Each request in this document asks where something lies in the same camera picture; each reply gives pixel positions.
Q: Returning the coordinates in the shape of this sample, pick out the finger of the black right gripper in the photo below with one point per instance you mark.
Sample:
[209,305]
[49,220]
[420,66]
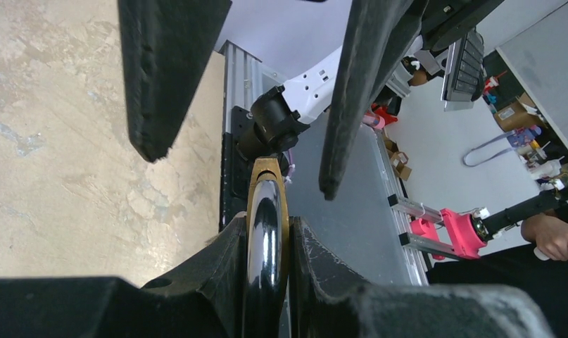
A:
[166,46]

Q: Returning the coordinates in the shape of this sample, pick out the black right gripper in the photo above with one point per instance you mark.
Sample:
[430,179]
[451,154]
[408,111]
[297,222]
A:
[378,35]

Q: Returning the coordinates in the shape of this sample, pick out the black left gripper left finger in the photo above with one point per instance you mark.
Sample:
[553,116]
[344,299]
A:
[201,297]

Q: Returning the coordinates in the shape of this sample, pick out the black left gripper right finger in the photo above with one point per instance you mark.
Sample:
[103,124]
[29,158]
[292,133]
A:
[330,299]

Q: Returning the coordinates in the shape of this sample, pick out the brass padlock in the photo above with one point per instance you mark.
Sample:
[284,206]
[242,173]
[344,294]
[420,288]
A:
[267,249]

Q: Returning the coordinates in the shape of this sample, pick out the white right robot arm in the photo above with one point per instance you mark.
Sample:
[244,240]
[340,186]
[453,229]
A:
[285,111]

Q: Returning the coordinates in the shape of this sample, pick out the operator bare hand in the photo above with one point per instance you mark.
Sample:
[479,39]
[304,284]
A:
[549,234]

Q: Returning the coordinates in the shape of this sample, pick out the cardboard box on desk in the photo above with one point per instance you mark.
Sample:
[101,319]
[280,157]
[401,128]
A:
[522,113]

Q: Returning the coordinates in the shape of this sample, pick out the pink black teleoperation handle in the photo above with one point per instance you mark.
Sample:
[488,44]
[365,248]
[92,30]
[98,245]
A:
[448,234]

